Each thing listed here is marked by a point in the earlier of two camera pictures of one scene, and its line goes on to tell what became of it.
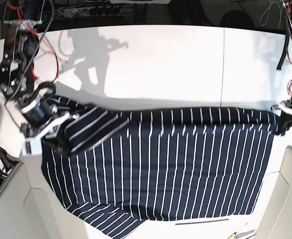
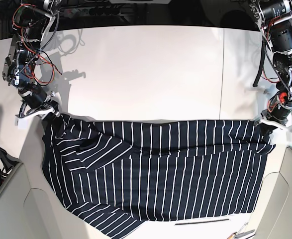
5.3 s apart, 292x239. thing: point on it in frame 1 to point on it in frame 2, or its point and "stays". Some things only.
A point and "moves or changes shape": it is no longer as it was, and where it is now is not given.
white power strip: (74, 12) stays
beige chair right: (281, 210) stays
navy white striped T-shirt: (118, 170) moves or changes shape
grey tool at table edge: (244, 233) stays
